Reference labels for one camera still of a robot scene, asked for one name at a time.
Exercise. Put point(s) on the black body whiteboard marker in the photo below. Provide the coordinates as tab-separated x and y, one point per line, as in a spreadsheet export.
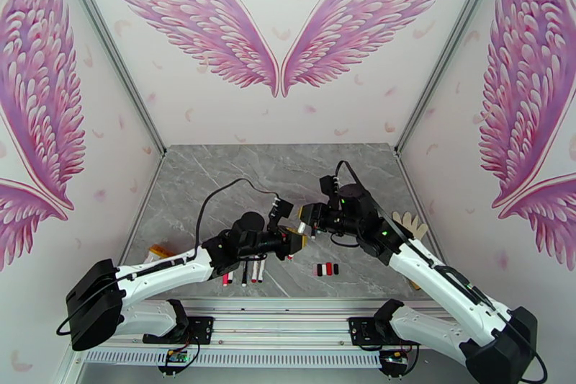
245	277

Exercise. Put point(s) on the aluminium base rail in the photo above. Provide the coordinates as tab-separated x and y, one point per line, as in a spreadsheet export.
279	328

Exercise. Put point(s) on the brown wooden piece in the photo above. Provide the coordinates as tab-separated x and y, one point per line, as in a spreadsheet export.
415	283

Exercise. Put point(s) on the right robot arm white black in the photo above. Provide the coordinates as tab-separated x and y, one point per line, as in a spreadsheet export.
432	274

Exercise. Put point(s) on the beige work glove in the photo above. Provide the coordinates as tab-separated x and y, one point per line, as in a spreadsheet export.
411	223

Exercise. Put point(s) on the white red marker bold lettering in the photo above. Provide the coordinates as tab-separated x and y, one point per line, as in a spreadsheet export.
255	274

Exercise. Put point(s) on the green circuit board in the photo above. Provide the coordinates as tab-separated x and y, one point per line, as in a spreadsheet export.
392	357
177	356

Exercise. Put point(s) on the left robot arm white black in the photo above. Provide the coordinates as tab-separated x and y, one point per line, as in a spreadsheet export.
153	270

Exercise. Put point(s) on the white red marker barcode label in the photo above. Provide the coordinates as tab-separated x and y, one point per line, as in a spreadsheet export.
291	256

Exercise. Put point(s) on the white marker with black end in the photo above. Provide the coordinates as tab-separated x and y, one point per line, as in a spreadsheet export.
262	272

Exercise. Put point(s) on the white bottle with orange lid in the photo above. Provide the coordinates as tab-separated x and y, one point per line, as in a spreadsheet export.
162	251

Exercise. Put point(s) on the aluminium frame post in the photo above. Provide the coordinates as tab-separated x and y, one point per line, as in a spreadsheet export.
108	54
450	54

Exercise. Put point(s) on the red marker cap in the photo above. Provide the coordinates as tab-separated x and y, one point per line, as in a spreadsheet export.
329	269

